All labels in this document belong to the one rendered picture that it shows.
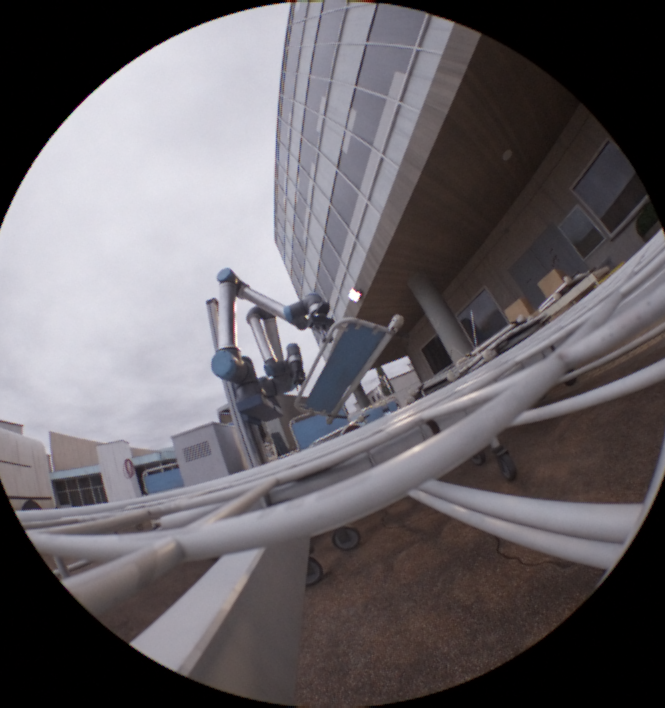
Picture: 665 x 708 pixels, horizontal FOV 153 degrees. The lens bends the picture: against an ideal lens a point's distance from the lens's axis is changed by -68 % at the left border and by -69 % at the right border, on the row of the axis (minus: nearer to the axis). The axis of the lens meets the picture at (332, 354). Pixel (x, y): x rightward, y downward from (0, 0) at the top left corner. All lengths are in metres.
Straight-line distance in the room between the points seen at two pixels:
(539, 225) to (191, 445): 7.07
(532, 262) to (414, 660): 6.79
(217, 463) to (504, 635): 1.47
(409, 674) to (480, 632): 0.15
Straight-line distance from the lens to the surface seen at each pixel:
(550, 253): 6.60
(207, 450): 1.57
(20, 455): 8.07
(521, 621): 0.61
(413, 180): 4.36
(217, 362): 1.37
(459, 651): 0.60
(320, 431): 3.12
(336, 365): 1.26
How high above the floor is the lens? 0.50
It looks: 18 degrees up
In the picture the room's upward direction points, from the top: 24 degrees counter-clockwise
